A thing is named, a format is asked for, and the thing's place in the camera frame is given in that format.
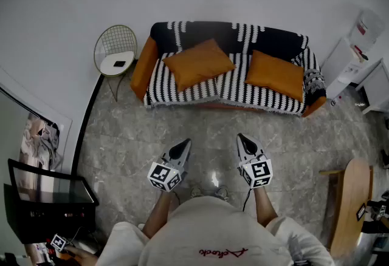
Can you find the person's left forearm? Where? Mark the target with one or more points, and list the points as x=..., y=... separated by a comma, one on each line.
x=156, y=216

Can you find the wooden oval table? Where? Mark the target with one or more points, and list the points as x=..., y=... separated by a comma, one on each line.
x=349, y=198

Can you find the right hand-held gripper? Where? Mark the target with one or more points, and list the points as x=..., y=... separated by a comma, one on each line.
x=258, y=172

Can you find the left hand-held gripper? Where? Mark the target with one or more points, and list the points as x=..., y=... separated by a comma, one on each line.
x=164, y=175

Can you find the red and black item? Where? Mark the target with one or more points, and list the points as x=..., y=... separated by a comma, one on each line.
x=360, y=52

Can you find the clear water jug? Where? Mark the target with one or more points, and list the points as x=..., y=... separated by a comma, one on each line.
x=367, y=28

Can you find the black phone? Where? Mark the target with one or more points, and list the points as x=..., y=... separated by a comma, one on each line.
x=119, y=63

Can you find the white round seat cushion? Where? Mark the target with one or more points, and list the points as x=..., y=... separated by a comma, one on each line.
x=108, y=69

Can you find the white bottle with red cap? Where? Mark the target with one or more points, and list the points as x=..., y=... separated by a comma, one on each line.
x=335, y=101

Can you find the person's white shirt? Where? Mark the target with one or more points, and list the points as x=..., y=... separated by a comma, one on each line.
x=212, y=228

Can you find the picture poster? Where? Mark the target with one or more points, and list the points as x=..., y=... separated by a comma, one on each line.
x=39, y=143

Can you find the orange black white patterned blanket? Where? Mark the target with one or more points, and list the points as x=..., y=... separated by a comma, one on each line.
x=197, y=97

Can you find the orange cushion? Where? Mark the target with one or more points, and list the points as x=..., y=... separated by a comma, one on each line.
x=197, y=64
x=273, y=75

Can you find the person's right forearm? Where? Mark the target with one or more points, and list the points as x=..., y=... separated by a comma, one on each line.
x=264, y=207

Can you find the white water dispenser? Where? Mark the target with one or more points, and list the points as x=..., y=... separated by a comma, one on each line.
x=337, y=70

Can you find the white cabinet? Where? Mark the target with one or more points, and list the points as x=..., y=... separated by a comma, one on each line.
x=377, y=88

